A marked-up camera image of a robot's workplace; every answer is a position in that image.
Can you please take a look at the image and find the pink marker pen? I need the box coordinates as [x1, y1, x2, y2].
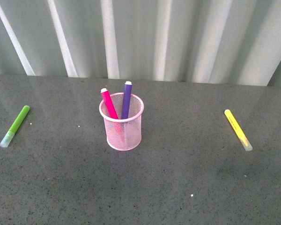
[100, 88, 126, 141]

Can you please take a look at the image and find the yellow marker pen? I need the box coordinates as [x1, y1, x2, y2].
[224, 109, 253, 151]

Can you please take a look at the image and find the green marker pen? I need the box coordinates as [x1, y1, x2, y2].
[0, 105, 30, 148]

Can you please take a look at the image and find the white pleated curtain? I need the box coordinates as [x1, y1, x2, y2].
[0, 0, 281, 87]

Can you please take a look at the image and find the purple marker pen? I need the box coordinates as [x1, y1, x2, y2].
[121, 81, 133, 120]

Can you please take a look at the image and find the pink mesh pen cup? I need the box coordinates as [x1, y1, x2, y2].
[99, 94, 144, 151]

